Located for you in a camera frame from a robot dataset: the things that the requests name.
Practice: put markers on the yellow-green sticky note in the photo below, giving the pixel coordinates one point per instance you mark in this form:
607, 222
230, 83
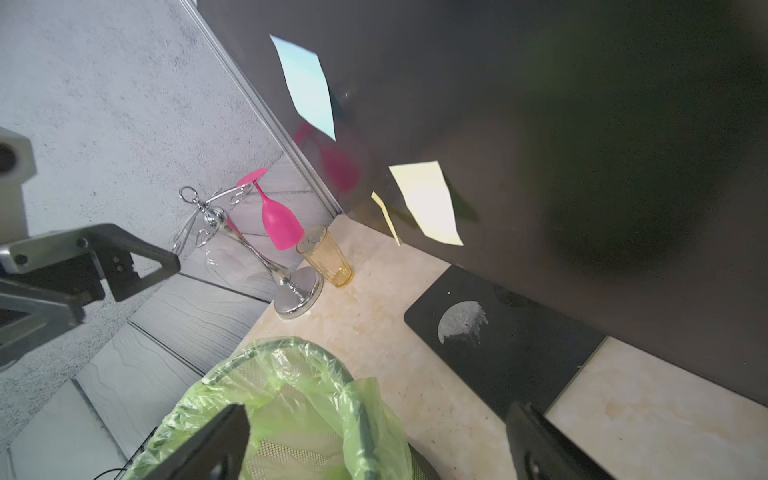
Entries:
428, 199

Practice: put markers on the small yellow sticky note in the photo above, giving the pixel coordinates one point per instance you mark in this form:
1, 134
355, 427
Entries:
380, 203

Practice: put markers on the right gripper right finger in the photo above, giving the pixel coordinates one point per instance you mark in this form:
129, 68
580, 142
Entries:
540, 451

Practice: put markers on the black flat monitor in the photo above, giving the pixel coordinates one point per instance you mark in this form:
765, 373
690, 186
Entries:
607, 159

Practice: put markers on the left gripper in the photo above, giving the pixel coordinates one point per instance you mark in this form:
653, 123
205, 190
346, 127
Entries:
47, 282

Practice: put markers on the light blue sticky note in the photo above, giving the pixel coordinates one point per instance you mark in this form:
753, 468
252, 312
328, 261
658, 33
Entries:
306, 84

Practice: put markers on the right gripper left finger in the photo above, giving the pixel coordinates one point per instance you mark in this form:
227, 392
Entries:
216, 451

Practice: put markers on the green plastic bin liner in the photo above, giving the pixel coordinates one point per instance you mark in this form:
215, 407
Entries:
288, 408

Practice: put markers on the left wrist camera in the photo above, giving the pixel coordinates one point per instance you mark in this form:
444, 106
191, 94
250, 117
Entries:
17, 167

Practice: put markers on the amber plastic tumbler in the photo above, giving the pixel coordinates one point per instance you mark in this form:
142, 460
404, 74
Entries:
321, 251

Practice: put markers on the pink plastic wine glass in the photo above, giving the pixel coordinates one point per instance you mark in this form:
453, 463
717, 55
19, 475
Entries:
280, 223

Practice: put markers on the black monitor stand base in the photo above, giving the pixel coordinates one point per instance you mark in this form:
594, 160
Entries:
505, 347

